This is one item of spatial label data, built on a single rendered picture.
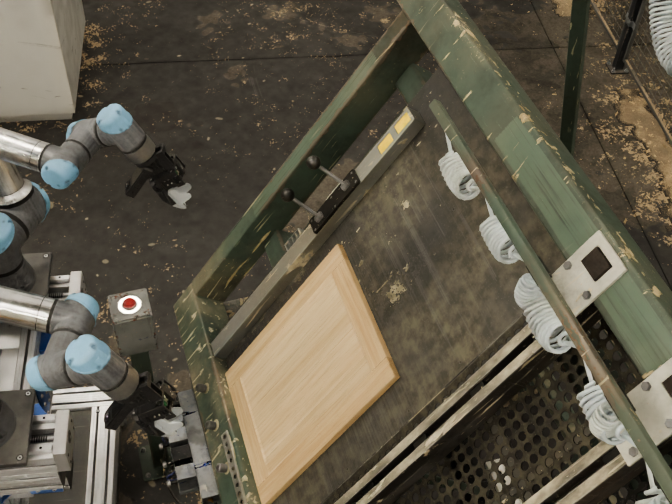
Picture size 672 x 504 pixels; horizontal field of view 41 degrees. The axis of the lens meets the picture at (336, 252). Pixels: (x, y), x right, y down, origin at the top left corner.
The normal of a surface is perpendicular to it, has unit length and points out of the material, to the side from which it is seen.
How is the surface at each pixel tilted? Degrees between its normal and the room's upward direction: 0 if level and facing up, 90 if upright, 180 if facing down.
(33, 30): 90
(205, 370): 55
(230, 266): 90
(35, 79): 90
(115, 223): 0
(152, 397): 90
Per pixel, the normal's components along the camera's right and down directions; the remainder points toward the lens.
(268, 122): 0.04, -0.68
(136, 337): 0.30, 0.71
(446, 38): -0.75, -0.23
